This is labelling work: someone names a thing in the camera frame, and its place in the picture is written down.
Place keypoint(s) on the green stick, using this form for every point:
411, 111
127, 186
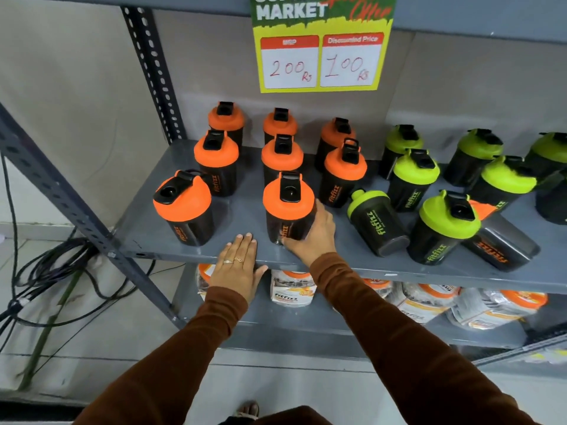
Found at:
48, 327

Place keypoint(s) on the green yellow price sign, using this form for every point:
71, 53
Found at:
321, 53

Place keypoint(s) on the person's left hand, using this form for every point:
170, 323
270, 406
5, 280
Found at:
237, 278

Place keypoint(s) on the orange-lid black bottle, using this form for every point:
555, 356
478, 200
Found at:
287, 207

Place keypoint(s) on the person's brown clothing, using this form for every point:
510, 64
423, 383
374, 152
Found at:
283, 416

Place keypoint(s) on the person's left middle finger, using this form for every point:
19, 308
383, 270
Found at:
247, 250

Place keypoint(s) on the group of orange-lid shakers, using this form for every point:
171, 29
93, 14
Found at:
217, 161

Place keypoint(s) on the person's sandal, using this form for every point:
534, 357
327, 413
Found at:
247, 411

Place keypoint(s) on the person's left thumb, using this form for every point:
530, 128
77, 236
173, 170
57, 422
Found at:
261, 273

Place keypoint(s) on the row of silver orange pouches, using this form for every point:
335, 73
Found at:
425, 303

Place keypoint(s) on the person's right forearm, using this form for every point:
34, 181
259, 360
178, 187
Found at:
398, 345

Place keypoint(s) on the yellow packet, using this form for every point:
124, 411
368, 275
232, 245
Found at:
545, 357

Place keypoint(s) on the person's right thumb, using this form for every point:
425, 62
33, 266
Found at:
293, 246

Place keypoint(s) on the group of green-lid shakers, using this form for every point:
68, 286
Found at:
443, 225

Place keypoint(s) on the person's right hand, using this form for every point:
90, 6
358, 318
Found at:
316, 241

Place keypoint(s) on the person's left forearm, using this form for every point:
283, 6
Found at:
177, 362

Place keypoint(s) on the person's left little finger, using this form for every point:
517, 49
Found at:
224, 256

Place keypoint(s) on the grey metal shelving rack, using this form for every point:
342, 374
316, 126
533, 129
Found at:
146, 225

